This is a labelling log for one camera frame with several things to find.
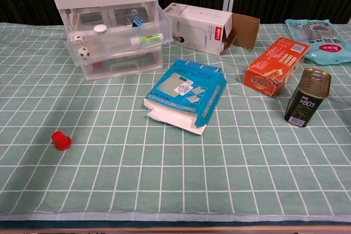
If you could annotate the clear drawer with blue clip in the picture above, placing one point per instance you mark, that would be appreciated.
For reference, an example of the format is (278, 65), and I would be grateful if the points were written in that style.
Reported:
(120, 36)

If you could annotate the small red cup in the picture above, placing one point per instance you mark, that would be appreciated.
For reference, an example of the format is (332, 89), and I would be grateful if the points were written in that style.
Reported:
(61, 141)

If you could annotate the blue scale box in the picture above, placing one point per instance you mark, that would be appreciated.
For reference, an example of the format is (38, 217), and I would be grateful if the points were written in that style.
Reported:
(186, 86)

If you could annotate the green marker pen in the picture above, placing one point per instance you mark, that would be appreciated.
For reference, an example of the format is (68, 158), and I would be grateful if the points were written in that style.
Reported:
(149, 39)

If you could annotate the green checked tablecloth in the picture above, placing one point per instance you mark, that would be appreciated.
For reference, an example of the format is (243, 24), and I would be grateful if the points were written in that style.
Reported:
(137, 168)

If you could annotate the white cardboard box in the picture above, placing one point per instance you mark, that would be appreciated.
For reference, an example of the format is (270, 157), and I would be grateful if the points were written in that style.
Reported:
(200, 23)

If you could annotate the small red item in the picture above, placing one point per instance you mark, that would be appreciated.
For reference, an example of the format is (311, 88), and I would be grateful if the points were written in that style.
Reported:
(97, 64)

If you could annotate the small soccer ball toy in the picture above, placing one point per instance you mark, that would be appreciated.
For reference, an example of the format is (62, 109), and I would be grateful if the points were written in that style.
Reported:
(83, 53)

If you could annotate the white round button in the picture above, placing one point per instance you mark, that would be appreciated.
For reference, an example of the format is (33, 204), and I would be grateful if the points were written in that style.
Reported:
(100, 28)

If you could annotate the orange carton box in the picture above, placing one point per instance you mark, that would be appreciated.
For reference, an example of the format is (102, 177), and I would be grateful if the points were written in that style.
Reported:
(274, 61)

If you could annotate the white dice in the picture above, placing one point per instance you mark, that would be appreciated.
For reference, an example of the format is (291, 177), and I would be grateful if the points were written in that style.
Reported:
(79, 42)
(78, 37)

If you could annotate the teal snack bag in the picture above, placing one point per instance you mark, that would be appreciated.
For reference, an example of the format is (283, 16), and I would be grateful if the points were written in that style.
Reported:
(326, 47)

